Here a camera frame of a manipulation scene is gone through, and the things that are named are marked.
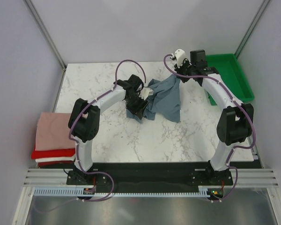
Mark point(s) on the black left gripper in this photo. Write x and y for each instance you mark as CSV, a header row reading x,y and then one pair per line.
x,y
138,111

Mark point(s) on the aluminium frame rail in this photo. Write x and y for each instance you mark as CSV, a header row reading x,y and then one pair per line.
x,y
46,178

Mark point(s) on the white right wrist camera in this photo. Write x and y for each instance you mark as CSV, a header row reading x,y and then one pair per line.
x,y
178,56

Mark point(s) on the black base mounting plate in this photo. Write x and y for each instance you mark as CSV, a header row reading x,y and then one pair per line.
x,y
150,177

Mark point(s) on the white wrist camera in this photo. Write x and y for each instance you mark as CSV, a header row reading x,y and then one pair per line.
x,y
178,56
145,93

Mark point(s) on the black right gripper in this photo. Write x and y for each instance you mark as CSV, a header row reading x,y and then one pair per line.
x,y
185,63

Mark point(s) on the blue grey t shirt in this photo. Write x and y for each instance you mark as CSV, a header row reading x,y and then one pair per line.
x,y
165,99

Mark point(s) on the pink folded t shirt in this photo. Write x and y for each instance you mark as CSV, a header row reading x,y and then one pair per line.
x,y
52,132

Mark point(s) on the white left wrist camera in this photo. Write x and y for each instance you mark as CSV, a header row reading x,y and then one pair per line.
x,y
145,93

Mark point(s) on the white folded t shirt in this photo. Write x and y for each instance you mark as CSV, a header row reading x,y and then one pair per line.
x,y
54,159

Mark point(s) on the green plastic tray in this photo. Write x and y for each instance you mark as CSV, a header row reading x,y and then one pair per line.
x,y
232,74

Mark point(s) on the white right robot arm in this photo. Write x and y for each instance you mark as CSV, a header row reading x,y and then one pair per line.
x,y
235,124

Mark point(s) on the light blue cable duct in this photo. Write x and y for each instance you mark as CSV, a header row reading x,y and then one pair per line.
x,y
87,192

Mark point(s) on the dark red folded t shirt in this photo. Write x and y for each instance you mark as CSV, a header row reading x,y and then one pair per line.
x,y
43,164

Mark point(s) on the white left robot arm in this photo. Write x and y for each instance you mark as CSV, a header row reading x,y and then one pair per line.
x,y
85,116

